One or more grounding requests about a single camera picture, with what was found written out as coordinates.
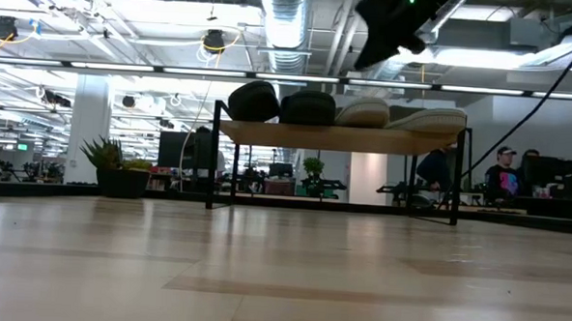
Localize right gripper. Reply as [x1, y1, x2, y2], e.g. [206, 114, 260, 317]
[353, 0, 456, 74]

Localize grey slide sandal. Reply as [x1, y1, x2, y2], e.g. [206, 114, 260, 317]
[334, 95, 391, 131]
[386, 104, 468, 135]

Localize black slide sandal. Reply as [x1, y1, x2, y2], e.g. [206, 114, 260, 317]
[226, 78, 282, 125]
[278, 88, 338, 127]

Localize wooden shelf black legs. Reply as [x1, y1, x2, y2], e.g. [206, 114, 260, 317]
[204, 98, 475, 227]

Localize background green plant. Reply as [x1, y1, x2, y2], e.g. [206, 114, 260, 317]
[301, 156, 326, 179]

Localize black background monitor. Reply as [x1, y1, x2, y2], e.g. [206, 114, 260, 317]
[157, 130, 220, 171]

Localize black desk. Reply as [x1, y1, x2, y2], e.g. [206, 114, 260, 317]
[518, 195, 572, 220]

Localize long ceiling light strip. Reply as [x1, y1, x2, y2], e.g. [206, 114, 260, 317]
[0, 55, 572, 102]

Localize potted succulent plant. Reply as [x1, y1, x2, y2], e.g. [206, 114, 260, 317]
[77, 134, 156, 201]

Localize white pillar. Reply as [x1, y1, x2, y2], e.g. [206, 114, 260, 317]
[64, 73, 113, 187]

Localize silver ventilation duct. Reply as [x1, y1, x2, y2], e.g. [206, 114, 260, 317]
[365, 0, 472, 102]
[255, 0, 318, 93]

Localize black ceiling cable reel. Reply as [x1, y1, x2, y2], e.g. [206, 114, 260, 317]
[0, 15, 21, 43]
[201, 27, 228, 53]

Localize black aluminium table frame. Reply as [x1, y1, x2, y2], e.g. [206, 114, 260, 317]
[0, 180, 572, 237]

